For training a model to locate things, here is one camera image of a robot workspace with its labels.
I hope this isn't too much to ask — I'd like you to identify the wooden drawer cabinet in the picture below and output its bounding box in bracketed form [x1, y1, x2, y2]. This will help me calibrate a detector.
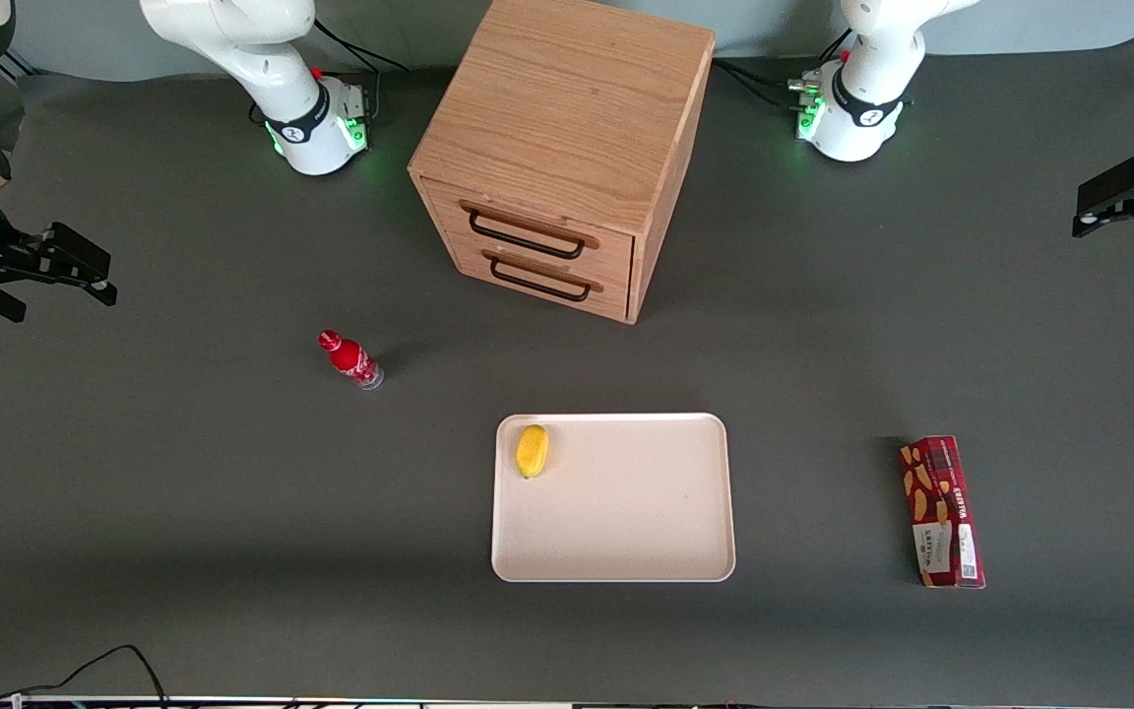
[408, 0, 718, 326]

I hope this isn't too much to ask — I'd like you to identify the black looping table cable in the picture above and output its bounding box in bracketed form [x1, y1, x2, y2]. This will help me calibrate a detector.
[0, 645, 171, 709]

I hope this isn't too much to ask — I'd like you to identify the red cola bottle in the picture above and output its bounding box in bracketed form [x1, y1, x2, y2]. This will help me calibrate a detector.
[318, 329, 384, 392]

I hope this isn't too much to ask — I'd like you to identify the shorter wooden drawer front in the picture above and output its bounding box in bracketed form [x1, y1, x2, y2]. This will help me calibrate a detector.
[449, 236, 635, 324]

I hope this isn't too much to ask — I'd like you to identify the taller wooden drawer front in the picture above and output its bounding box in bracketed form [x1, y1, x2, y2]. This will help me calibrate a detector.
[419, 175, 637, 287]

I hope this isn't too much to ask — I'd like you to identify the black arm base cable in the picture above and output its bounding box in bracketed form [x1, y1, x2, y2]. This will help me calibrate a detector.
[713, 28, 858, 111]
[311, 18, 410, 127]

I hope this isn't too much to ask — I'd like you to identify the red cookie box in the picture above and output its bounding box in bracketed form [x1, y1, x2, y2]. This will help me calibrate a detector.
[900, 436, 987, 590]

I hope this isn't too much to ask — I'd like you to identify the cream plastic tray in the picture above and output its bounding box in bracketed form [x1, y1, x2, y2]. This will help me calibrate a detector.
[491, 413, 736, 584]

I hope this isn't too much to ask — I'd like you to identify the yellow lemon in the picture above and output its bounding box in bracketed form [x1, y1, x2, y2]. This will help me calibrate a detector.
[515, 424, 550, 481]

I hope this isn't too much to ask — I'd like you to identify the short black drawer handle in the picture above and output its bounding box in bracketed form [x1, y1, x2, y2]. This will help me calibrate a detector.
[481, 249, 605, 303]

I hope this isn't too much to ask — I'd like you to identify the black right arm base cable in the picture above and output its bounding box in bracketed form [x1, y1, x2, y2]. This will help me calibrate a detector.
[311, 18, 410, 127]

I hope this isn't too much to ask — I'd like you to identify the long black drawer handle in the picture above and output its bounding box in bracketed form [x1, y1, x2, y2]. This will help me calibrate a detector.
[459, 200, 601, 261]

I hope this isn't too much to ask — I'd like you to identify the black left arm base cable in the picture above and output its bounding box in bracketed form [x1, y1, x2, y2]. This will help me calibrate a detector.
[713, 28, 858, 111]

